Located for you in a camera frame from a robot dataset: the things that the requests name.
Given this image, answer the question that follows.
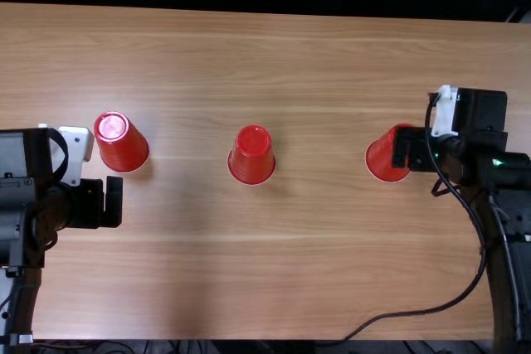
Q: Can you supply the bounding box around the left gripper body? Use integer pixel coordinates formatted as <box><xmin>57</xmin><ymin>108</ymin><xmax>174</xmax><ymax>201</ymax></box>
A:
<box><xmin>61</xmin><ymin>175</ymin><xmax>124</xmax><ymax>230</ymax></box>

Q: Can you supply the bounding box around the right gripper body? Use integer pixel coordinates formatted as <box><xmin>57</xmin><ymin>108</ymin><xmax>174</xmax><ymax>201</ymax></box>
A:
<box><xmin>392</xmin><ymin>125</ymin><xmax>461</xmax><ymax>173</ymax></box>

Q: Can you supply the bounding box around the red cup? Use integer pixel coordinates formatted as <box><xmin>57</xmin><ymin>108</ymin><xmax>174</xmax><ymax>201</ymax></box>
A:
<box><xmin>227</xmin><ymin>124</ymin><xmax>277</xmax><ymax>186</ymax></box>
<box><xmin>364</xmin><ymin>123</ymin><xmax>416</xmax><ymax>183</ymax></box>
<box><xmin>93</xmin><ymin>111</ymin><xmax>150</xmax><ymax>173</ymax></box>

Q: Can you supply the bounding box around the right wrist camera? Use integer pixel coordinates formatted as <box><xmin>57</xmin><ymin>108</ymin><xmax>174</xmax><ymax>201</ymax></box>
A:
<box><xmin>430</xmin><ymin>84</ymin><xmax>460</xmax><ymax>138</ymax></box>

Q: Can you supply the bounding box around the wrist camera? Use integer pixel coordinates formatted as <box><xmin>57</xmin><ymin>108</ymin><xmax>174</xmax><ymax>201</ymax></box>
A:
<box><xmin>430</xmin><ymin>84</ymin><xmax>460</xmax><ymax>138</ymax></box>
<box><xmin>57</xmin><ymin>124</ymin><xmax>95</xmax><ymax>187</ymax></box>

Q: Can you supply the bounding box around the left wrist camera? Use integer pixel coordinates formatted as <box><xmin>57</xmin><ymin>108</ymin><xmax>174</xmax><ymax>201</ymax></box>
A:
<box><xmin>57</xmin><ymin>124</ymin><xmax>95</xmax><ymax>187</ymax></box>

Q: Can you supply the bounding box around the black cable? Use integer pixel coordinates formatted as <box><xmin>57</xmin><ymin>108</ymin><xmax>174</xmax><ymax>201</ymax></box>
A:
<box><xmin>314</xmin><ymin>92</ymin><xmax>489</xmax><ymax>347</ymax></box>

